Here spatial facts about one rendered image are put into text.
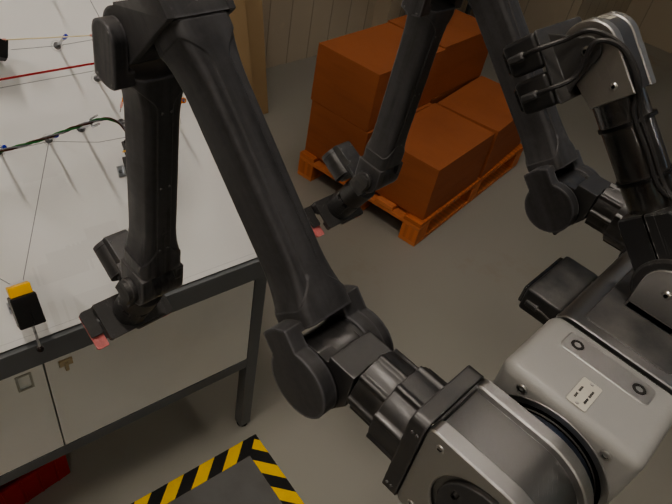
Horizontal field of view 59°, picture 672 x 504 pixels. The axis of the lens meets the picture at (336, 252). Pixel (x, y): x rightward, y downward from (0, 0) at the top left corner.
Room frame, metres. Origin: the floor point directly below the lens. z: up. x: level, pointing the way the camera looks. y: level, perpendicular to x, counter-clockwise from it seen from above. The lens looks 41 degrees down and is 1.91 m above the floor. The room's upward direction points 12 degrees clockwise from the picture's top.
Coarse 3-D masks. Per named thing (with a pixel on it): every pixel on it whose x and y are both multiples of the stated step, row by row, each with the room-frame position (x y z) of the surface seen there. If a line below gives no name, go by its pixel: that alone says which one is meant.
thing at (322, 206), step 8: (336, 192) 1.03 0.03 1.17; (320, 200) 1.03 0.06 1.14; (328, 200) 1.03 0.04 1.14; (336, 200) 1.01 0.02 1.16; (320, 208) 1.01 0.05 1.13; (328, 208) 1.02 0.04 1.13; (336, 208) 1.01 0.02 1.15; (344, 208) 1.00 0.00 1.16; (352, 208) 1.00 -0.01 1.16; (328, 216) 1.00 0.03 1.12; (336, 216) 1.01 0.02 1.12; (344, 216) 1.01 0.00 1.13; (352, 216) 1.04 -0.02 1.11; (328, 224) 0.99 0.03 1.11; (336, 224) 1.00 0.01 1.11
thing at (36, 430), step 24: (0, 384) 0.68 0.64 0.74; (24, 384) 0.71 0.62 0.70; (0, 408) 0.67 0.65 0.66; (24, 408) 0.70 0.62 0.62; (48, 408) 0.73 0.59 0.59; (0, 432) 0.65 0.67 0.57; (24, 432) 0.69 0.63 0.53; (48, 432) 0.72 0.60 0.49; (0, 456) 0.64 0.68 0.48; (24, 456) 0.67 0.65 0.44
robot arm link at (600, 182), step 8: (560, 176) 0.78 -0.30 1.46; (568, 176) 0.78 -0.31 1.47; (576, 176) 0.79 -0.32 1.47; (584, 176) 0.79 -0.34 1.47; (592, 176) 0.78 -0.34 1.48; (568, 184) 0.76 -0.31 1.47; (576, 184) 0.76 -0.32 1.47; (584, 184) 0.75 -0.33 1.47; (592, 184) 0.76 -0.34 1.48; (600, 184) 0.76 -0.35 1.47; (608, 184) 0.77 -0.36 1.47; (576, 192) 0.75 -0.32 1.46; (584, 192) 0.74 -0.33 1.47; (592, 192) 0.74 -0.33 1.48; (600, 192) 0.74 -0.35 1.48; (584, 200) 0.74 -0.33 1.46; (592, 200) 0.73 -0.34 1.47; (584, 208) 0.73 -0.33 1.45; (584, 216) 0.73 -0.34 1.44
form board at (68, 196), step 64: (0, 0) 1.09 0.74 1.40; (64, 0) 1.17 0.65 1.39; (0, 64) 1.02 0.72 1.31; (64, 64) 1.09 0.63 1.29; (0, 128) 0.94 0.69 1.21; (64, 128) 1.01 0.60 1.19; (192, 128) 1.19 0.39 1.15; (0, 192) 0.86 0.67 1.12; (64, 192) 0.93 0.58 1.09; (192, 192) 1.10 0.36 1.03; (0, 256) 0.79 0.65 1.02; (64, 256) 0.85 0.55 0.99; (192, 256) 1.00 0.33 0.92; (256, 256) 1.10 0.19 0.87; (0, 320) 0.71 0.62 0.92; (64, 320) 0.77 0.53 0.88
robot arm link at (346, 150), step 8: (344, 144) 1.05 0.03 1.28; (328, 152) 1.04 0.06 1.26; (336, 152) 1.04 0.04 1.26; (344, 152) 1.03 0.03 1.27; (352, 152) 1.04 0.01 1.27; (328, 160) 1.03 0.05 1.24; (336, 160) 1.03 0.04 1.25; (344, 160) 1.02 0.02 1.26; (352, 160) 1.02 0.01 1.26; (328, 168) 1.03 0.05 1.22; (336, 168) 1.02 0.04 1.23; (344, 168) 1.02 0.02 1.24; (352, 168) 1.01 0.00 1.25; (336, 176) 1.02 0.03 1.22; (352, 176) 0.99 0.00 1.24; (360, 176) 0.96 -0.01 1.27; (368, 176) 0.95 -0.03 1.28; (352, 184) 0.97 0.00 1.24; (360, 184) 0.95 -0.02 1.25; (368, 184) 0.95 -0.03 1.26; (360, 192) 0.95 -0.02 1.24
